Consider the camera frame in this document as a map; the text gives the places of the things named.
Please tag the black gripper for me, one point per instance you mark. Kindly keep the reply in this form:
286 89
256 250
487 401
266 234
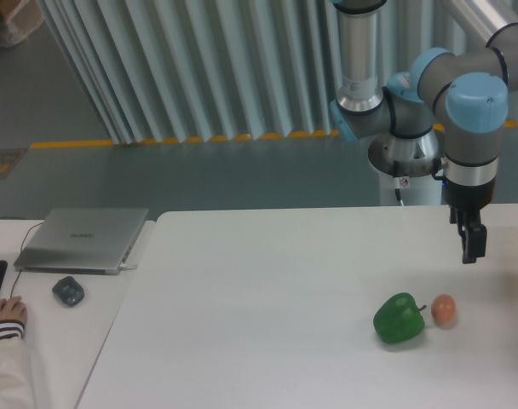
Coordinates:
470 228

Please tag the white striped sleeve forearm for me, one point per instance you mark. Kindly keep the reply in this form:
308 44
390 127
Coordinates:
16 389

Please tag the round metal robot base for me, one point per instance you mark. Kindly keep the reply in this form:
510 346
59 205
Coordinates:
399 157

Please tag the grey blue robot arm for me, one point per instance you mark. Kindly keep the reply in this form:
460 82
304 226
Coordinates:
443 118

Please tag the green bell pepper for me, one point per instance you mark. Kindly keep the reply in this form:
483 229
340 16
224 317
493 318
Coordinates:
399 319

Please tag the person's hand on mouse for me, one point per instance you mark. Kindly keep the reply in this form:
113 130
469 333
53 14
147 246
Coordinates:
13 316

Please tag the brown egg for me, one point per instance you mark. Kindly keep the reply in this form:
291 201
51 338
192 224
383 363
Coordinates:
443 309

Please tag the grey folding partition screen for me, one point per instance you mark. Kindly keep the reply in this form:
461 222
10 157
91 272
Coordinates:
206 70

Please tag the silver closed laptop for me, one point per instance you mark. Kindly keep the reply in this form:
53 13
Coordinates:
83 240

